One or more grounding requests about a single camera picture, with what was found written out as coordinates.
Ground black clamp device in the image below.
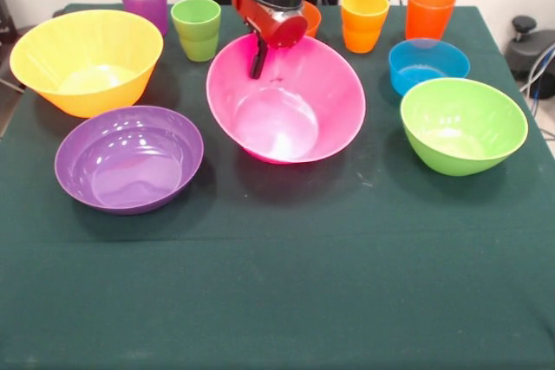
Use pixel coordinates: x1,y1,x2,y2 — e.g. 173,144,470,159
505,16,555,82

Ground yellow-orange cup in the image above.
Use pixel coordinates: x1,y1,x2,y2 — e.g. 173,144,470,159
340,0,391,55

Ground large pink bowl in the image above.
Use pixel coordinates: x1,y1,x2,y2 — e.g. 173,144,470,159
206,34,368,166

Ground large yellow bowl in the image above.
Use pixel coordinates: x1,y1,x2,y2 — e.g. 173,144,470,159
9,9,165,119

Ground green bowl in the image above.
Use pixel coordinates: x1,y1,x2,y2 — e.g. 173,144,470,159
399,77,529,178

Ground dark green tablecloth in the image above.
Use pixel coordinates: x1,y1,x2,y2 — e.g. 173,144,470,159
0,2,555,370

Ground blue bowl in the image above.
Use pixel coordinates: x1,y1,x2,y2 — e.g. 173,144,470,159
388,38,471,97

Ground orange bowl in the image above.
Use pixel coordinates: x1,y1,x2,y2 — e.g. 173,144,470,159
302,0,323,39

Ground green cup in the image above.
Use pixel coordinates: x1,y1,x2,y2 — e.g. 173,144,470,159
170,0,223,63

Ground purple bowl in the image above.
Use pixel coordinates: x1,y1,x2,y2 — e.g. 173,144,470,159
54,105,205,216

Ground orange cup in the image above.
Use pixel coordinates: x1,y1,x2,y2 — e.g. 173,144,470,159
405,0,457,42

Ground blue-grey cable bundle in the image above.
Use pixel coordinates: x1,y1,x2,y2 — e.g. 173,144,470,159
519,42,555,101

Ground purple cup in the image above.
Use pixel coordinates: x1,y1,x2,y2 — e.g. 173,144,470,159
118,0,169,37

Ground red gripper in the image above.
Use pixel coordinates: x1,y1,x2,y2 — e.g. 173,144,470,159
232,0,310,81

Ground dark grey equipment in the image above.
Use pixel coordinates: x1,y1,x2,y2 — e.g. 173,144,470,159
0,0,21,49

